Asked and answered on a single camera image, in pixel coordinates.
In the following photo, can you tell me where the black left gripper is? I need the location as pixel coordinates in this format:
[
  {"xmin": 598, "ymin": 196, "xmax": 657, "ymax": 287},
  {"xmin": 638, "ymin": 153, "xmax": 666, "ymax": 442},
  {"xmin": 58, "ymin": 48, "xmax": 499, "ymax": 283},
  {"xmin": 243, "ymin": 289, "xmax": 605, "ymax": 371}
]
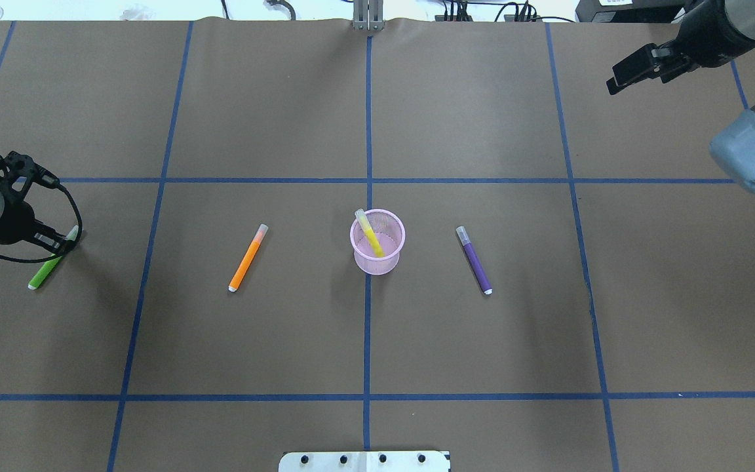
[{"xmin": 0, "ymin": 190, "xmax": 78, "ymax": 256}]

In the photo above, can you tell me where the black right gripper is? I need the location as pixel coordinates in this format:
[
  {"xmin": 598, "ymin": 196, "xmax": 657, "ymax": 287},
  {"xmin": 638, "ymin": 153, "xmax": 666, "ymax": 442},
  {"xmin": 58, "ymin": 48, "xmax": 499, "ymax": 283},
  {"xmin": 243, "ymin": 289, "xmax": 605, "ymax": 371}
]
[{"xmin": 606, "ymin": 1, "xmax": 742, "ymax": 96}]

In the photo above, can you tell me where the green highlighter pen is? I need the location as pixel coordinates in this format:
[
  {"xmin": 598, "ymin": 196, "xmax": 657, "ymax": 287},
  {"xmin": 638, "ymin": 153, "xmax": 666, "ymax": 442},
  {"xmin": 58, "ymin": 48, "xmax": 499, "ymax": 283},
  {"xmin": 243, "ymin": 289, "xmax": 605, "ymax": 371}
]
[{"xmin": 28, "ymin": 225, "xmax": 80, "ymax": 290}]

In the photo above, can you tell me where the yellow highlighter pen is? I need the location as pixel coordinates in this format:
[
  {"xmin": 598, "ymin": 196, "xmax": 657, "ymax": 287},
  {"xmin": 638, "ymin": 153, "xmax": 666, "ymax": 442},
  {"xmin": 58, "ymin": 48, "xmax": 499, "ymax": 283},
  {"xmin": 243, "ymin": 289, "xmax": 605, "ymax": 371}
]
[{"xmin": 355, "ymin": 208, "xmax": 385, "ymax": 259}]

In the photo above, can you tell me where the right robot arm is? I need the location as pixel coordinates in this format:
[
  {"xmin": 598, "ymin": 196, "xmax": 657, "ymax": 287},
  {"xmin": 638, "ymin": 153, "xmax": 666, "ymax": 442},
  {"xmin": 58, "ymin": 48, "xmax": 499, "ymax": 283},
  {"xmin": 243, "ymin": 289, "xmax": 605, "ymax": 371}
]
[{"xmin": 606, "ymin": 1, "xmax": 755, "ymax": 194}]

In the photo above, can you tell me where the orange highlighter pen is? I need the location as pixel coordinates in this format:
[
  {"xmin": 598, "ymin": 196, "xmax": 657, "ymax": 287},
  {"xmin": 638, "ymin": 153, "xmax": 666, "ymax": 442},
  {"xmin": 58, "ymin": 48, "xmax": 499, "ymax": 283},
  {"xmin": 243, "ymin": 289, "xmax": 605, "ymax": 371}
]
[{"xmin": 227, "ymin": 224, "xmax": 269, "ymax": 293}]

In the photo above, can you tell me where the purple highlighter pen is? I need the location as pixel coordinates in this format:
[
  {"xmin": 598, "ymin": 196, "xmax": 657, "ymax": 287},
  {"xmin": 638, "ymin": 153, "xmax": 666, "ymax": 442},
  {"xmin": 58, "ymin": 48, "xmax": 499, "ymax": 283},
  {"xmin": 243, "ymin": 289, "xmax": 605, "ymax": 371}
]
[{"xmin": 455, "ymin": 226, "xmax": 494, "ymax": 296}]

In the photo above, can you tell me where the pink mesh pen holder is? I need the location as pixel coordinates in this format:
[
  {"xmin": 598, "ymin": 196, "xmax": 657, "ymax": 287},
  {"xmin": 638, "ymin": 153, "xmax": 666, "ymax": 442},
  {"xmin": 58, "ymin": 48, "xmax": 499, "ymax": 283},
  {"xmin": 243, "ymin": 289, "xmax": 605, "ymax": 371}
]
[{"xmin": 349, "ymin": 208, "xmax": 406, "ymax": 276}]

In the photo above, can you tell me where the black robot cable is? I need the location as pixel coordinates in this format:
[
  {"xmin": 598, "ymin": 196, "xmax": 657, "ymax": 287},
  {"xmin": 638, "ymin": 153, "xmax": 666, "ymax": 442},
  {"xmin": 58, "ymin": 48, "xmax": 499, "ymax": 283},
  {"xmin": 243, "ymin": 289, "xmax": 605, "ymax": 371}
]
[{"xmin": 0, "ymin": 177, "xmax": 84, "ymax": 264}]

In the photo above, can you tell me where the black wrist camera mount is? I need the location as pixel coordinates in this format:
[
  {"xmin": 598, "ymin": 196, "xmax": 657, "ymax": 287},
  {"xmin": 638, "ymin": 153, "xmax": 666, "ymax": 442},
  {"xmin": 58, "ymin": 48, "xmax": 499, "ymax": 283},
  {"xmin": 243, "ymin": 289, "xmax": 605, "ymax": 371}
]
[{"xmin": 0, "ymin": 151, "xmax": 64, "ymax": 203}]

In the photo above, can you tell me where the aluminium frame post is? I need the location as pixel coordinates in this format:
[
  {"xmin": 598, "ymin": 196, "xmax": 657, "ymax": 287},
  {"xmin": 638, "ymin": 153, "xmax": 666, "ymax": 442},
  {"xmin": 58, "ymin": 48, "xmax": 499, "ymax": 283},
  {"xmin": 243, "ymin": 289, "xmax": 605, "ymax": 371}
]
[{"xmin": 351, "ymin": 0, "xmax": 385, "ymax": 32}]

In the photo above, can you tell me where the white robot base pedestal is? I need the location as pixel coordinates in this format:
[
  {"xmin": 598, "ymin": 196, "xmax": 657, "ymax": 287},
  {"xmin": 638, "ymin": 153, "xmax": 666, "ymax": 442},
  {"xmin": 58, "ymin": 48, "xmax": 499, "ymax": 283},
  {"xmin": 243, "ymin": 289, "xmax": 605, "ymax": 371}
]
[{"xmin": 278, "ymin": 450, "xmax": 452, "ymax": 471}]

